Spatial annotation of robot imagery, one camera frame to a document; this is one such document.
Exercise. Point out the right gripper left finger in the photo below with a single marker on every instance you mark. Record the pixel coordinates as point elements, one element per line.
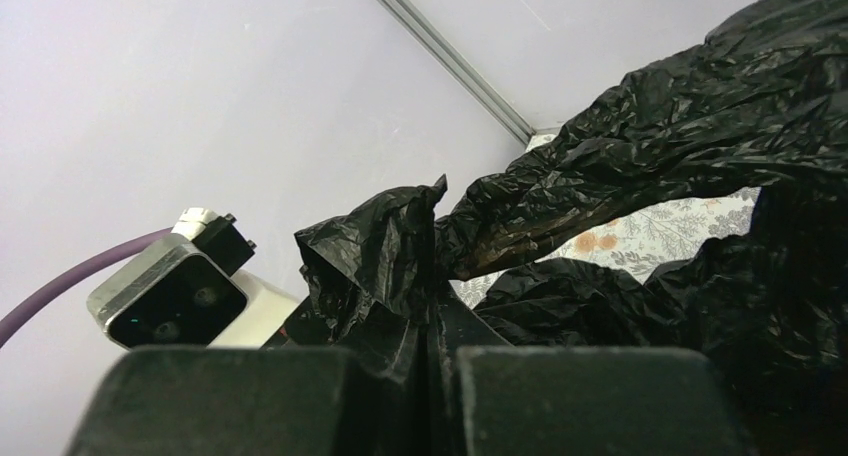
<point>356,397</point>

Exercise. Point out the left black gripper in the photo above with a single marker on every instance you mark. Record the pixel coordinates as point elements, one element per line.
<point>303,327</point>

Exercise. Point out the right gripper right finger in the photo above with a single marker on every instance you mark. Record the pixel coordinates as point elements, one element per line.
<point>488,397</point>

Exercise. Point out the black trash bag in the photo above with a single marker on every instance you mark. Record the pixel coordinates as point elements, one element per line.
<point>761,103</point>

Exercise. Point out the floral patterned table mat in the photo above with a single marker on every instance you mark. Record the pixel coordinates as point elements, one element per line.
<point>670,231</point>

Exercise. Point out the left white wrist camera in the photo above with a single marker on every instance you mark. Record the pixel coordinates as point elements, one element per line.
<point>189,287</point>

